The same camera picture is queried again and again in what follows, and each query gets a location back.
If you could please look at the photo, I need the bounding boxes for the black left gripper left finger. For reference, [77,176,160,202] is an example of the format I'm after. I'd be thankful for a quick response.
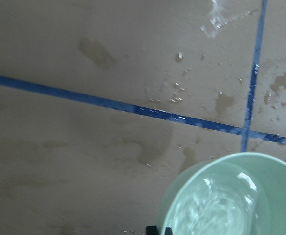
[145,225,159,235]

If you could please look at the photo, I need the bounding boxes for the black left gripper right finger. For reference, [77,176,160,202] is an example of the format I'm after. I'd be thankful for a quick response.
[164,227,173,235]

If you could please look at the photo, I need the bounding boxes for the light green ceramic bowl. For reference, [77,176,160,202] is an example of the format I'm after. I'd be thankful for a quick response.
[156,152,286,235]

